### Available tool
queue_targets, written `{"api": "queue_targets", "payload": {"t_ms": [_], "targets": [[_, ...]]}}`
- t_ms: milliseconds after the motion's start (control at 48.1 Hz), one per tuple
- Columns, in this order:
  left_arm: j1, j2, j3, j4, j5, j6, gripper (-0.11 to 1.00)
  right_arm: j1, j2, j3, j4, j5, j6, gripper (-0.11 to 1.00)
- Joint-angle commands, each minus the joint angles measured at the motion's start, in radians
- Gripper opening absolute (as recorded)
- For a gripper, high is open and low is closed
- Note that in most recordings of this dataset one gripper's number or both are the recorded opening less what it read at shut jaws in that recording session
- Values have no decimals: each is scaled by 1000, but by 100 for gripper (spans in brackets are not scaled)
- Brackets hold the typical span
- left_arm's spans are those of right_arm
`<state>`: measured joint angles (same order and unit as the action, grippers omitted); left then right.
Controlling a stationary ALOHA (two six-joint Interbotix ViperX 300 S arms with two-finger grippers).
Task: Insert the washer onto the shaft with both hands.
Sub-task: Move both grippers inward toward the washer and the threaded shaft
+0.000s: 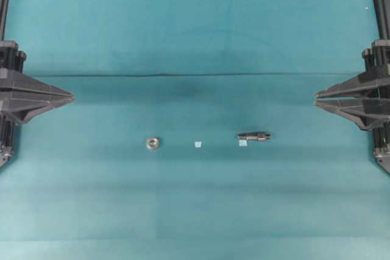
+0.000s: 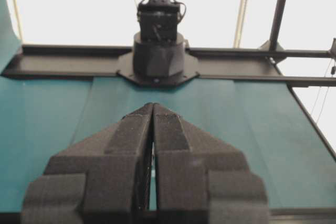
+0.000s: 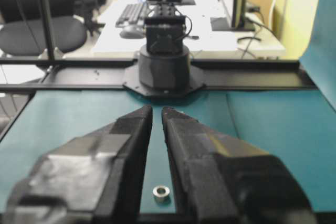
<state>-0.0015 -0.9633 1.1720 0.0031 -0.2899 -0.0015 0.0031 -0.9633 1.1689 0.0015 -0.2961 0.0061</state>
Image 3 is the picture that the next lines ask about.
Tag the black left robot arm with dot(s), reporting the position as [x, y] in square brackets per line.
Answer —
[164, 68]

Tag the black vertical frame post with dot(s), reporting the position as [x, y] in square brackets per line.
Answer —
[47, 27]

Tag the teal table mat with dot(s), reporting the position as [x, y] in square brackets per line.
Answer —
[296, 126]

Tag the silver metal washer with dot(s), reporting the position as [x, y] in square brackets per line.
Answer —
[161, 193]

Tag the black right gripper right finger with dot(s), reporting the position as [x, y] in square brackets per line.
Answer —
[218, 178]

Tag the black frame rail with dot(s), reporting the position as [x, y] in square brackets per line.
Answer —
[107, 74]

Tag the teal backdrop sheet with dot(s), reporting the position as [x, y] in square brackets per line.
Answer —
[319, 56]

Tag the black office chair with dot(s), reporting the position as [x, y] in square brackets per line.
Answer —
[22, 30]

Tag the white desk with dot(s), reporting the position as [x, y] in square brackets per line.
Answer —
[203, 42]

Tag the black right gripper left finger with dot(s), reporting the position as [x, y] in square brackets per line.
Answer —
[95, 178]

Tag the black keyboard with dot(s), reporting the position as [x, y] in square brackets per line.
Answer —
[132, 14]

